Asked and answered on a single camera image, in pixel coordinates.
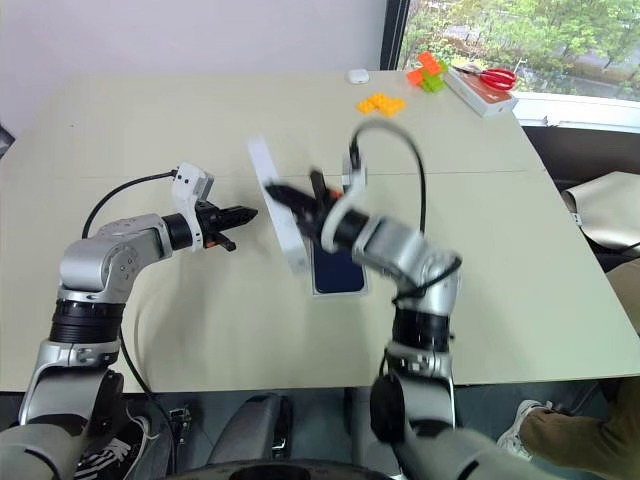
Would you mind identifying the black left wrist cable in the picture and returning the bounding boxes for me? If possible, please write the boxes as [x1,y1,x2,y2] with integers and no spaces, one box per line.
[81,170,179,240]

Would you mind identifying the beige cloth sheet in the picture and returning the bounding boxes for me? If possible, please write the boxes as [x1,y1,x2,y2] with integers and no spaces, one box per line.
[559,172,640,246]

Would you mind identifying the red handled scissors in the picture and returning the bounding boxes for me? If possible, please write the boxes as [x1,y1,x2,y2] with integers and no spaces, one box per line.
[452,63,519,93]

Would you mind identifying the white phone box base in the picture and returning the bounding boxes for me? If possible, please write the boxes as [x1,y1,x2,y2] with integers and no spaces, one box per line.
[308,232,372,298]

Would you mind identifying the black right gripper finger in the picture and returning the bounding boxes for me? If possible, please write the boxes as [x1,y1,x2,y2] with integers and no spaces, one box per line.
[263,180,314,221]
[308,168,332,201]

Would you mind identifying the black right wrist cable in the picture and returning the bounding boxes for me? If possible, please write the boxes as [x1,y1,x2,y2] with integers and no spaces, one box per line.
[348,121,464,306]

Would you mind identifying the yellow building bricks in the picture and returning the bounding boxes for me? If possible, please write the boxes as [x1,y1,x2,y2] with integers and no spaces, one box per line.
[355,93,406,117]

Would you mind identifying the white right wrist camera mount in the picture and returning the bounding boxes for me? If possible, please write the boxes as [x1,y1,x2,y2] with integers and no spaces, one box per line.
[319,153,370,253]

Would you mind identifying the green building brick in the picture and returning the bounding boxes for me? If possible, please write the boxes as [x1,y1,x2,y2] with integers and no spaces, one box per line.
[421,59,450,94]

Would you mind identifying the dark window frame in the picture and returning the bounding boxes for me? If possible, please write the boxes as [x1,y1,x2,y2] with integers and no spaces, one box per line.
[379,0,412,71]

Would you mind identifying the brown trousers leg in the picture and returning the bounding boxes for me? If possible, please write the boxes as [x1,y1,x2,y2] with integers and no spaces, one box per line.
[519,377,640,480]

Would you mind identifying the small metal bracket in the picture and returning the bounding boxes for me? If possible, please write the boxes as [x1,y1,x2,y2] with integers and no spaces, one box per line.
[169,407,194,444]

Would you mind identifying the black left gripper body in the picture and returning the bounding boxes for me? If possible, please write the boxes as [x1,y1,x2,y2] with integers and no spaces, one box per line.
[193,199,225,250]

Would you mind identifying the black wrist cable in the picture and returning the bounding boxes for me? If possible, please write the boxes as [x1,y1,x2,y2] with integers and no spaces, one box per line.
[81,170,179,240]
[348,121,464,306]

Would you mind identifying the black white sneaker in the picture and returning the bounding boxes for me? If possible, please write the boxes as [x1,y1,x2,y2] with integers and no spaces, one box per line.
[74,407,161,480]

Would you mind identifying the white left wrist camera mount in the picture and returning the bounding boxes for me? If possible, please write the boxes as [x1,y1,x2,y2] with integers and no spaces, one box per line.
[170,161,216,251]

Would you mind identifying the white window sill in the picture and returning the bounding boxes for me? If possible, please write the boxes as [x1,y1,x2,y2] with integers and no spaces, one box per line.
[512,91,640,129]

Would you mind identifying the white phone box lid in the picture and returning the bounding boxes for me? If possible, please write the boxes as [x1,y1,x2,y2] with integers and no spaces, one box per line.
[246,132,310,276]

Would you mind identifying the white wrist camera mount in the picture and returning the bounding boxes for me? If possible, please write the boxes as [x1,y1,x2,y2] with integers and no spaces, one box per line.
[170,161,216,251]
[319,153,370,253]

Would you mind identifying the dark blue smartphone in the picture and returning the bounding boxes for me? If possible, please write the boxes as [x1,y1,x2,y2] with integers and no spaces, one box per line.
[312,238,366,294]

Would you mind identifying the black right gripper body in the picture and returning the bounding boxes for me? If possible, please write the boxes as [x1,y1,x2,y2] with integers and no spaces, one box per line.
[299,188,347,240]

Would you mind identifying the dark seat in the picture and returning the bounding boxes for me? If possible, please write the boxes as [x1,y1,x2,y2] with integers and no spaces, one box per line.
[522,124,640,274]

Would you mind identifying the white orange carton box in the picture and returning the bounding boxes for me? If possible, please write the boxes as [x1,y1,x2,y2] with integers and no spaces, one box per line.
[442,65,520,119]

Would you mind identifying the dark rounded robot torso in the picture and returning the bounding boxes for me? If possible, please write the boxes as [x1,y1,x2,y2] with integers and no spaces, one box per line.
[174,457,401,480]

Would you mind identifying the black left elbow cable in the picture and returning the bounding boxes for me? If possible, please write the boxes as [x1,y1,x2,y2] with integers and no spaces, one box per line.
[117,333,176,444]

